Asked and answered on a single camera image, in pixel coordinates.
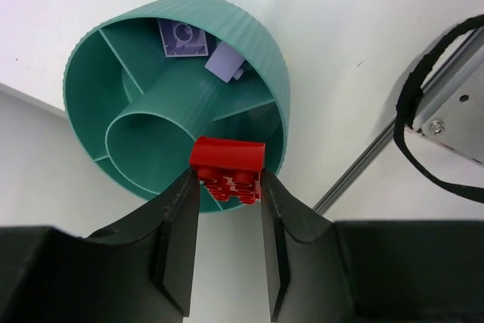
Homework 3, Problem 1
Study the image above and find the aluminium frame rail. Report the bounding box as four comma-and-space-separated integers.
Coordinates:
313, 27, 483, 215

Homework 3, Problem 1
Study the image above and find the purple square lego brick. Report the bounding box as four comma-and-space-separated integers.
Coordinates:
205, 42, 247, 83

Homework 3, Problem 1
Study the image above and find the black cable loop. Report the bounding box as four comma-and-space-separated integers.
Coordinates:
392, 14, 484, 201

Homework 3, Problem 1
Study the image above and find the red curved lego brick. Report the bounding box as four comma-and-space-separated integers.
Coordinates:
189, 136, 265, 205

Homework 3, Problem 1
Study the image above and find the purple lego in container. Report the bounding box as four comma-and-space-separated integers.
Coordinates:
157, 19, 209, 57

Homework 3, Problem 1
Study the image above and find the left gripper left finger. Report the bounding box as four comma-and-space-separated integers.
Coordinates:
88, 168, 200, 316

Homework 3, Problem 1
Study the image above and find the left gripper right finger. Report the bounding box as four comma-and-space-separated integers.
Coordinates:
261, 170, 335, 319

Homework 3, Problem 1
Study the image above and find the teal round divided container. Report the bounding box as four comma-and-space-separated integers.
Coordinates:
63, 0, 290, 200

